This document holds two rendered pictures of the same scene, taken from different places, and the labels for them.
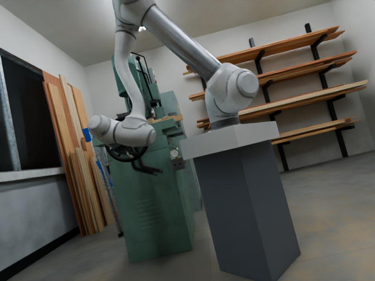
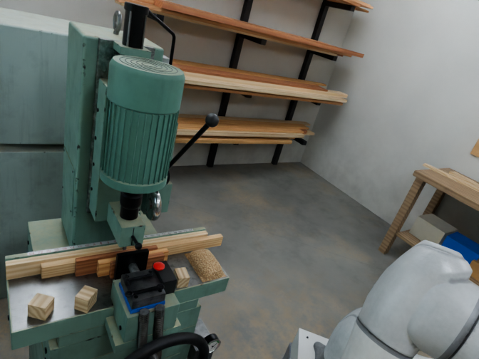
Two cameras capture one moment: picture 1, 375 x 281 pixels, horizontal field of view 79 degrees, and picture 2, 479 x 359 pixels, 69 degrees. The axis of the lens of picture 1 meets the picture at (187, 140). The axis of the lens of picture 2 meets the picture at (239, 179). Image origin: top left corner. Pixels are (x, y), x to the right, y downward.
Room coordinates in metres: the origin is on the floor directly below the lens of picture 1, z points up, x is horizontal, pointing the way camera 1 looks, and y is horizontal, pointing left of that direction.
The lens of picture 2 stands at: (0.95, 0.71, 1.67)
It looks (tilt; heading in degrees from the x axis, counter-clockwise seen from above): 25 degrees down; 317
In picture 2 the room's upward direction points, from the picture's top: 16 degrees clockwise
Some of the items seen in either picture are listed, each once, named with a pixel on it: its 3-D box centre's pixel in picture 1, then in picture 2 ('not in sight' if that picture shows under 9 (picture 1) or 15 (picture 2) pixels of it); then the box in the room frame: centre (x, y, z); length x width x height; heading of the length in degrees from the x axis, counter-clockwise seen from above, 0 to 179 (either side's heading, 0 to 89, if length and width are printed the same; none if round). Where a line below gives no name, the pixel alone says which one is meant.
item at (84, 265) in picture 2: not in sight; (117, 259); (1.73, 0.37, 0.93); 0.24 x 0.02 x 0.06; 87
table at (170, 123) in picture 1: (135, 132); (132, 293); (1.64, 0.36, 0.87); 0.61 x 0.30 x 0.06; 87
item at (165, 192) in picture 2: (159, 115); (155, 194); (1.93, 0.18, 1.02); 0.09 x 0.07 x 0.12; 87
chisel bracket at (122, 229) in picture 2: not in sight; (125, 224); (1.77, 0.35, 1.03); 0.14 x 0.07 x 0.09; 177
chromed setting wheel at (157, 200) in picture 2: (154, 114); (152, 203); (1.87, 0.22, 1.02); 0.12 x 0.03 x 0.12; 177
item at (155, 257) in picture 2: not in sight; (137, 264); (1.69, 0.33, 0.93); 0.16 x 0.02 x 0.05; 87
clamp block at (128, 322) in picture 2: not in sight; (143, 303); (1.56, 0.36, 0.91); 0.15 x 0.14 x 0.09; 87
